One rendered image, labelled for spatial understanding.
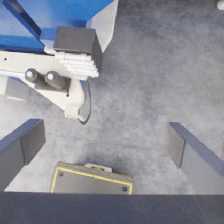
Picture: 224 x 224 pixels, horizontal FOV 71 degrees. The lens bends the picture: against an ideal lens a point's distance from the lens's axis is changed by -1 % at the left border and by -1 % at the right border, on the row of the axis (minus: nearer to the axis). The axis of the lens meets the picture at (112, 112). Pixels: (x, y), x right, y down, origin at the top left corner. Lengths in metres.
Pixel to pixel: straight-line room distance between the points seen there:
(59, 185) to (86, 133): 0.56
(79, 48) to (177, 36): 1.51
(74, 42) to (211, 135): 1.58
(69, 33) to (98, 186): 1.15
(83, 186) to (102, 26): 1.19
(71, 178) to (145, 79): 1.20
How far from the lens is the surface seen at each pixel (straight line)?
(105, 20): 1.03
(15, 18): 0.94
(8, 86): 1.56
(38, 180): 1.99
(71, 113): 0.91
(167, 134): 0.16
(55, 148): 1.85
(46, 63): 1.06
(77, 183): 1.48
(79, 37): 0.71
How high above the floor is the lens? 1.68
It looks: 82 degrees down
